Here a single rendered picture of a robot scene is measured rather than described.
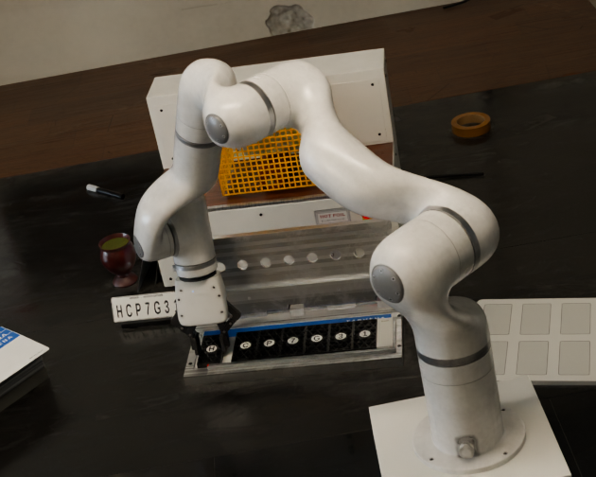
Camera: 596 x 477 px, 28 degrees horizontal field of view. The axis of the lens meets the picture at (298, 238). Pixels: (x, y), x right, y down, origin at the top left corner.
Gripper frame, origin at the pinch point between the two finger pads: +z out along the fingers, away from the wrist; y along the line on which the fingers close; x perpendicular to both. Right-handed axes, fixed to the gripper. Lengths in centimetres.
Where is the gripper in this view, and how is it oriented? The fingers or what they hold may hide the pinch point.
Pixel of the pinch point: (210, 343)
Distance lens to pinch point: 243.8
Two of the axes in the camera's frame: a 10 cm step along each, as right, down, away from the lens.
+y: 9.8, -1.0, -1.4
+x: 1.0, -3.3, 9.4
